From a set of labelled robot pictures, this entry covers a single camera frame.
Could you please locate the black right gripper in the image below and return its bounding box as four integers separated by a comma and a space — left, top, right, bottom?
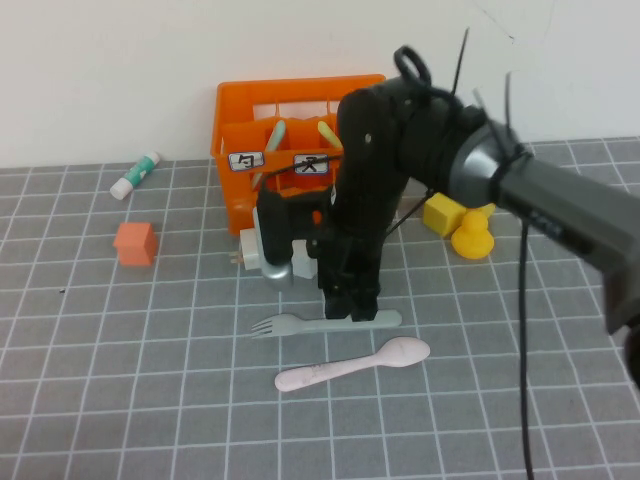
307, 219, 389, 323

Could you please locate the grey blue plastic fork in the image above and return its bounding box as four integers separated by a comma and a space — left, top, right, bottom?
250, 308, 403, 340

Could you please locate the pink plastic spoon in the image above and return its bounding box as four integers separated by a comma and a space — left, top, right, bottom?
273, 336, 431, 393

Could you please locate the orange plastic cutlery crate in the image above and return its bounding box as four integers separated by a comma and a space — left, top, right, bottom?
213, 73, 387, 237

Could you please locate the white cube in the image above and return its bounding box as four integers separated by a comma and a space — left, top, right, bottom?
292, 238, 317, 280

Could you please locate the white charger plug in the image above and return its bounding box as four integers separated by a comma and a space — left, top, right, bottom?
228, 207, 264, 274

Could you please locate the yellow rubber duck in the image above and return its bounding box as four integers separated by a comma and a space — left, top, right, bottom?
450, 210, 495, 261

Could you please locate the paper label reading fork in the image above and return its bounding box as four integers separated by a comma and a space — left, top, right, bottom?
292, 152, 330, 176

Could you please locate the yellow plastic utensil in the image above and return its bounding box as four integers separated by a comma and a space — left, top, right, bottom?
317, 120, 345, 150

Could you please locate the light green plastic utensil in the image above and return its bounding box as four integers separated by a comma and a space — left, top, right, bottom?
249, 119, 287, 191

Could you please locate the grey grid tablecloth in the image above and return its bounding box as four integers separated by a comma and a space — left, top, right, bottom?
0, 135, 640, 480

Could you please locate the salmon orange block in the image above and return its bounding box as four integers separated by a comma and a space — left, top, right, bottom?
112, 221, 159, 268

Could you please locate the black zip tie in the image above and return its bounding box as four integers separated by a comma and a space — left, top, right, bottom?
451, 27, 471, 96
472, 69, 527, 169

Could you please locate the white and green glue stick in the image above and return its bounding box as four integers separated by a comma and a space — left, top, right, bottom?
109, 151, 162, 201

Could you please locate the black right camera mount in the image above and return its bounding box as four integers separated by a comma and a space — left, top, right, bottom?
284, 192, 334, 236

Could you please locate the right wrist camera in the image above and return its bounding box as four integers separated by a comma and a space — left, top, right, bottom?
254, 191, 296, 292

